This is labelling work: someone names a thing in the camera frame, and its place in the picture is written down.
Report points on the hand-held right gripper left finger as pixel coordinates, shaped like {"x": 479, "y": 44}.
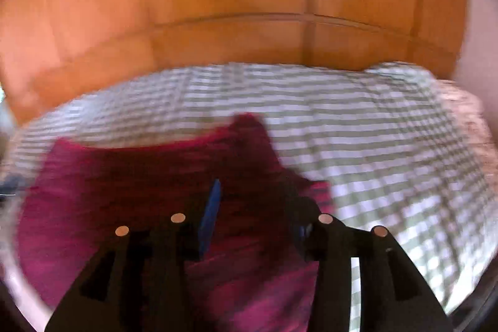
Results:
{"x": 210, "y": 217}

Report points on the green white checked bedsheet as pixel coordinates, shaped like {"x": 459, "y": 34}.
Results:
{"x": 369, "y": 145}

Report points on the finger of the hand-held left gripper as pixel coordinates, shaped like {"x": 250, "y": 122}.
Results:
{"x": 13, "y": 186}

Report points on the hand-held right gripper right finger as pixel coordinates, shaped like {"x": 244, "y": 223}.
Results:
{"x": 302, "y": 231}

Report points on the floral patterned cloth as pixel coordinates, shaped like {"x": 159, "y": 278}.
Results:
{"x": 467, "y": 110}

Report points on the magenta knit garment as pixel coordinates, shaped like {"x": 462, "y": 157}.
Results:
{"x": 116, "y": 184}

